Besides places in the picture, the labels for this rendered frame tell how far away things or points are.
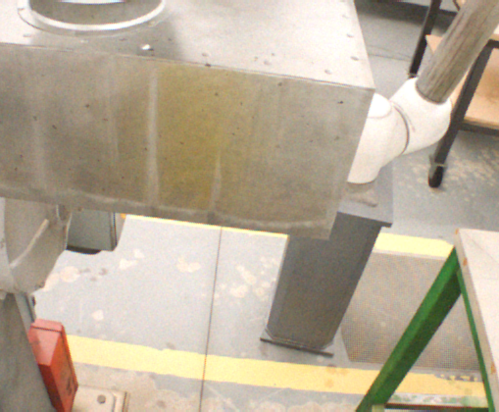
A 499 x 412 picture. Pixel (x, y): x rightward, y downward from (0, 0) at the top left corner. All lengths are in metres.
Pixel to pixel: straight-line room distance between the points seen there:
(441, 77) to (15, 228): 1.16
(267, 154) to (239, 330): 1.68
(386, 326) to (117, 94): 1.91
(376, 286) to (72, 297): 1.20
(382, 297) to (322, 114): 1.93
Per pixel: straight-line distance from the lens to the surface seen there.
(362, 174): 1.49
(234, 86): 0.36
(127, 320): 2.05
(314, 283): 1.75
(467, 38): 1.42
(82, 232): 1.01
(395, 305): 2.27
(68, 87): 0.38
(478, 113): 2.77
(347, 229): 1.56
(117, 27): 0.39
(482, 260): 1.20
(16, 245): 0.59
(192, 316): 2.06
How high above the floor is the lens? 1.70
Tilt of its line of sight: 43 degrees down
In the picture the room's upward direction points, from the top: 10 degrees clockwise
